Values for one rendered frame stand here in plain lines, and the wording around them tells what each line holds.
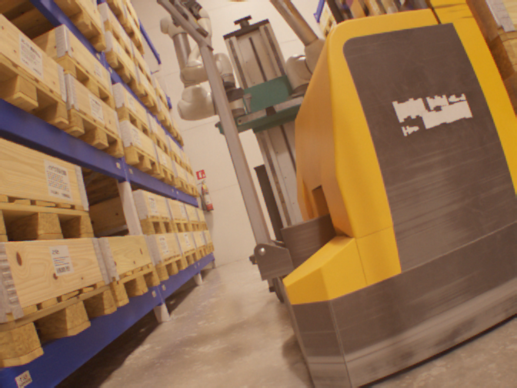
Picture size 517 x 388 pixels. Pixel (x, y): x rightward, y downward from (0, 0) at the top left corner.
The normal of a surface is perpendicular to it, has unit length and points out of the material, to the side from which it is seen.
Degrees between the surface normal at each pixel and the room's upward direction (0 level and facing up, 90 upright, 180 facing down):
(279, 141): 90
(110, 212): 90
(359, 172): 90
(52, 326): 90
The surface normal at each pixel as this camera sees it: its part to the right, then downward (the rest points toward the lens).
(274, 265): -0.29, 0.02
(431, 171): -0.01, -0.07
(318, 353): -0.69, 0.16
